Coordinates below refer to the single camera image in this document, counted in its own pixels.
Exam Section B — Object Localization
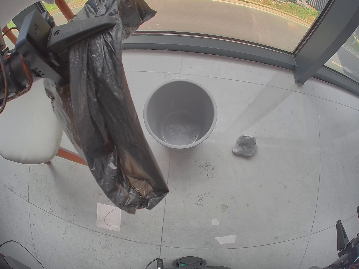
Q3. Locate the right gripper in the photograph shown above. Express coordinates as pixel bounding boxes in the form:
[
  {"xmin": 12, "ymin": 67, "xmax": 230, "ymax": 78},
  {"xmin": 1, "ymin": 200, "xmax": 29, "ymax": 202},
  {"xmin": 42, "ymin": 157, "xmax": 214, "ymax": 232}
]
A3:
[{"xmin": 323, "ymin": 206, "xmax": 359, "ymax": 269}]

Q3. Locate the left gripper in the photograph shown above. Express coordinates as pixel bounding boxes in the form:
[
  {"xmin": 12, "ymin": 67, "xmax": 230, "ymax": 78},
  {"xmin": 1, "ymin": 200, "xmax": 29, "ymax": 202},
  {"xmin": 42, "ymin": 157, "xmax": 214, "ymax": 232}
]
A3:
[{"xmin": 15, "ymin": 10, "xmax": 117, "ymax": 86}]

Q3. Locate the black plastic bag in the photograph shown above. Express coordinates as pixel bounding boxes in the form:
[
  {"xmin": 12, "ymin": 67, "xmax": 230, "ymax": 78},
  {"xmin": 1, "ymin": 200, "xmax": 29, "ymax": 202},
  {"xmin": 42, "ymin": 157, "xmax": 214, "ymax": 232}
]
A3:
[{"xmin": 43, "ymin": 0, "xmax": 170, "ymax": 214}]

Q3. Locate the white trash bin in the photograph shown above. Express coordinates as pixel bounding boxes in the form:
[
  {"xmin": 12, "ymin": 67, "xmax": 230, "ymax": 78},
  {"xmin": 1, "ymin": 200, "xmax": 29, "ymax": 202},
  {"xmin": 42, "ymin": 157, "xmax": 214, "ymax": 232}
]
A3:
[{"xmin": 143, "ymin": 79, "xmax": 218, "ymax": 149}]

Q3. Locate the white cushioned wooden chair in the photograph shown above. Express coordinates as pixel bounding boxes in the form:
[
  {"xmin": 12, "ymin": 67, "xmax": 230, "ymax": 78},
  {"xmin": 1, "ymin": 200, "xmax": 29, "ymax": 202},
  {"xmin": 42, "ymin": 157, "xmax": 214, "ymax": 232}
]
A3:
[{"xmin": 0, "ymin": 0, "xmax": 89, "ymax": 166}]

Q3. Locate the crumpled white paper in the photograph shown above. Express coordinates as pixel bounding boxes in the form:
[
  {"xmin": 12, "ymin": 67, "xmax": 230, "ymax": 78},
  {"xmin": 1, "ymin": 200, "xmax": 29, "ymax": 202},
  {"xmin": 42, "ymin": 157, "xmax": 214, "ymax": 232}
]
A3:
[{"xmin": 232, "ymin": 134, "xmax": 258, "ymax": 157}]

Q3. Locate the window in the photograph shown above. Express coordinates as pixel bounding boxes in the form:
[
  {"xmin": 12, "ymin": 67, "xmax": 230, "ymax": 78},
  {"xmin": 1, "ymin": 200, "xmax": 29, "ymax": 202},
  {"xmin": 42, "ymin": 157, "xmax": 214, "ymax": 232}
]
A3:
[{"xmin": 0, "ymin": 0, "xmax": 359, "ymax": 85}]

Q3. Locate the black cable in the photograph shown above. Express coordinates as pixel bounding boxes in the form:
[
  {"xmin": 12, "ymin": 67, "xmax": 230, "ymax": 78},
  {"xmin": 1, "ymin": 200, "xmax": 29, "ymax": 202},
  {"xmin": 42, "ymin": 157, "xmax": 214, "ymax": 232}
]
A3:
[
  {"xmin": 0, "ymin": 239, "xmax": 45, "ymax": 269},
  {"xmin": 144, "ymin": 258, "xmax": 165, "ymax": 269}
]

